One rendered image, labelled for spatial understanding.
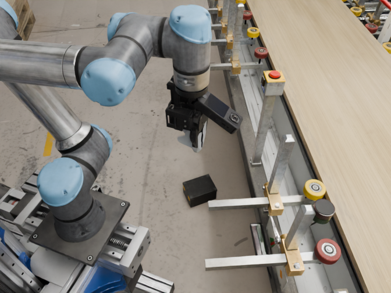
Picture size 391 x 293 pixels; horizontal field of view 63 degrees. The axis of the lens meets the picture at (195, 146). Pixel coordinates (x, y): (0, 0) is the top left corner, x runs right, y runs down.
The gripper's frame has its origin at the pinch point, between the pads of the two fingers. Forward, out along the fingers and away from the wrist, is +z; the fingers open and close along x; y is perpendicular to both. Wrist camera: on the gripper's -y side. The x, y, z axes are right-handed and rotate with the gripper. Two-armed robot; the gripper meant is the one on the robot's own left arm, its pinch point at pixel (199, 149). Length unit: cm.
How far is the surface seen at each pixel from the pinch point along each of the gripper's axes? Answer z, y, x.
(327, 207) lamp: 20.4, -36.8, -8.6
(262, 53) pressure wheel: 41, 4, -119
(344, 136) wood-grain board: 42, -46, -66
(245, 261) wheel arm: 45.7, -18.4, 4.3
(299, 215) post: 24.8, -30.1, -6.1
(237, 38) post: 34, 19, -119
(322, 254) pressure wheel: 41, -42, -5
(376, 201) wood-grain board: 42, -59, -34
